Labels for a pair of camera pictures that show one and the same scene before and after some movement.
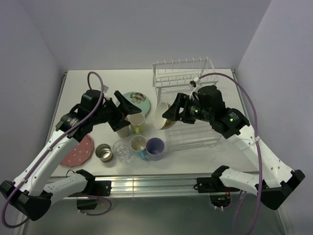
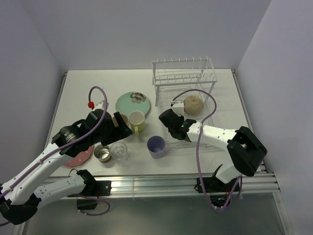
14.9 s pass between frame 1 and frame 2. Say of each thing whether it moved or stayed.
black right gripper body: moved
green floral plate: stayed
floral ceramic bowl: moved
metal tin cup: stayed
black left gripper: moved
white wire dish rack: stayed
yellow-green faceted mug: stayed
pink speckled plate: stayed
